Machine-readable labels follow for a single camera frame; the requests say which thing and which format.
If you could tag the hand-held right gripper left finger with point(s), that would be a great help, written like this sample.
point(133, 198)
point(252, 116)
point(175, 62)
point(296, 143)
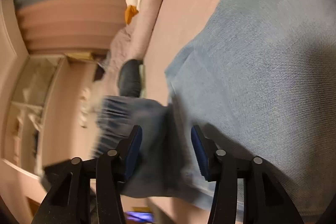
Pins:
point(134, 145)

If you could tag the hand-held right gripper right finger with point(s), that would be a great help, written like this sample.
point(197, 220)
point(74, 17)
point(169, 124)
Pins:
point(198, 150)

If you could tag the dark folded cloth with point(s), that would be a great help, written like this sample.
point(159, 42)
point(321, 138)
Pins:
point(130, 77)

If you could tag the blue lit screen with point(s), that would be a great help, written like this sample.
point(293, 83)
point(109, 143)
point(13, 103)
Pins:
point(139, 216)

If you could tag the yellow box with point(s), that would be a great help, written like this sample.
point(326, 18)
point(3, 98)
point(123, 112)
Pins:
point(78, 57)

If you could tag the glass door cabinet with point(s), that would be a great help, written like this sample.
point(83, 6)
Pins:
point(34, 87)

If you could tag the pink bed sheet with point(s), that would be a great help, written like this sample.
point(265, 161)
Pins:
point(183, 16)

